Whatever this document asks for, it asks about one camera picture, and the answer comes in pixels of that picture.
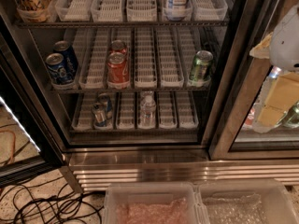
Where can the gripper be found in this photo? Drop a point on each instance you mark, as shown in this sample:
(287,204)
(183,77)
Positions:
(286,44)

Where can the red coke can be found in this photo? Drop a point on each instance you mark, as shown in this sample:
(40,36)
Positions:
(117,68)
(118,46)

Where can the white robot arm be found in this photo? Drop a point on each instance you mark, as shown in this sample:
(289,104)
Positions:
(281,47)

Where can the closed glass fridge door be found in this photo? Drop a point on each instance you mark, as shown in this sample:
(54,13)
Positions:
(239,79)

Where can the red can behind glass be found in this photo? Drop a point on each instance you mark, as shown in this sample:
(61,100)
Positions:
(249,119)

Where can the green soda can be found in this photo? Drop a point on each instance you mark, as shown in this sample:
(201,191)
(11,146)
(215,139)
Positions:
(201,65)

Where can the stainless steel fridge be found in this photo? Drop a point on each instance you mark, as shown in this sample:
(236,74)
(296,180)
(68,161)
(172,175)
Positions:
(161,45)

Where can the rear silver blue can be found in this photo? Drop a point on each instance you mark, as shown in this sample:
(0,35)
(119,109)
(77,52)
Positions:
(104,99)

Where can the rear blue pepsi can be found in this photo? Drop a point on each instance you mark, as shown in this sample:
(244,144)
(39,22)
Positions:
(65,48)

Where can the blue pepsi can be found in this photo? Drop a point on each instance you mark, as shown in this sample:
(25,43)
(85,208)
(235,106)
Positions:
(57,69)
(65,48)

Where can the front blue pepsi can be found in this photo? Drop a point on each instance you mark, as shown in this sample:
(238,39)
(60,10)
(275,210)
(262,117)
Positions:
(57,69)

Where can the open fridge door left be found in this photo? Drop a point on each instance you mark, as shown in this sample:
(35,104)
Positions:
(26,148)

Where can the right clear plastic bin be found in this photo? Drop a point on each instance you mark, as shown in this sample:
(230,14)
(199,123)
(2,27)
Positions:
(263,201)

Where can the clear plastic bin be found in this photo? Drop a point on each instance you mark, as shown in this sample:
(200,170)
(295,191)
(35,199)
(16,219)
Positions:
(263,201)
(154,203)

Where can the clear water bottle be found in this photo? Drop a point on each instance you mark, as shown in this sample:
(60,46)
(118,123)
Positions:
(147,110)

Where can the left clear plastic bin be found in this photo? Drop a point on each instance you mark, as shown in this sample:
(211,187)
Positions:
(154,203)

